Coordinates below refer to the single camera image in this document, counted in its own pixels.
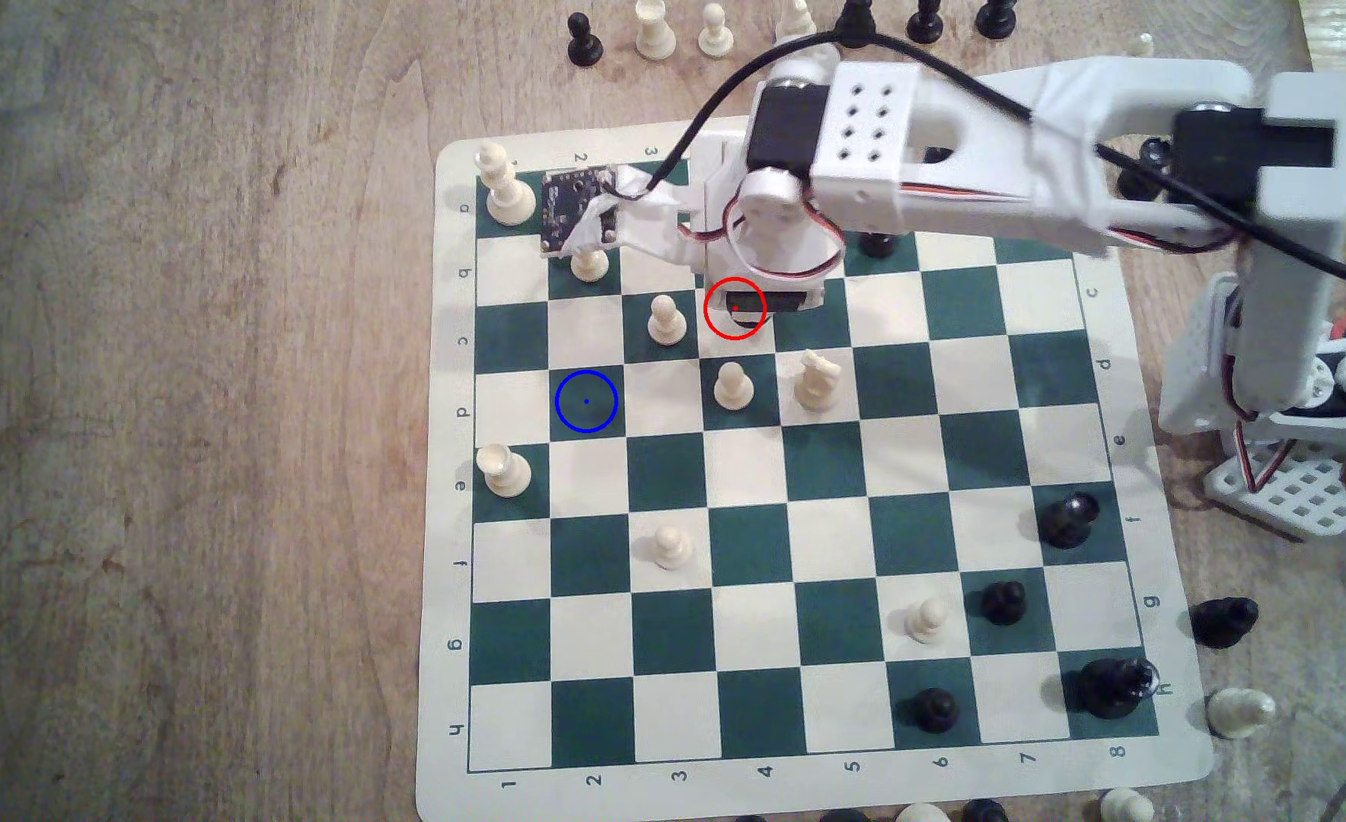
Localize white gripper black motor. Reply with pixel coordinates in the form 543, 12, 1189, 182
690, 142, 848, 321

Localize white chess knight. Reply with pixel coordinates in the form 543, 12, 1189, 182
795, 349, 846, 413

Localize green white chess mat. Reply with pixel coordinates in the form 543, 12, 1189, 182
416, 112, 1217, 822

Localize tall white chess king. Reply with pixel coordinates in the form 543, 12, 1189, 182
477, 139, 538, 226

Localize white chess rook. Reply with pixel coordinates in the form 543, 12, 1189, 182
475, 443, 534, 499

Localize black chess rook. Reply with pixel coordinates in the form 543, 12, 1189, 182
1116, 137, 1175, 205

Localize large black chess piece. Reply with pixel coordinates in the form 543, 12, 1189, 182
1076, 655, 1157, 721

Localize dark camera circuit board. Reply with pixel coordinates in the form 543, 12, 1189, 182
541, 167, 620, 255

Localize red white black servo wires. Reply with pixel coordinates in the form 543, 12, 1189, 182
1226, 377, 1303, 500

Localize white grid robot base plate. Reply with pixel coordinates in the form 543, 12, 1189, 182
1204, 439, 1346, 540

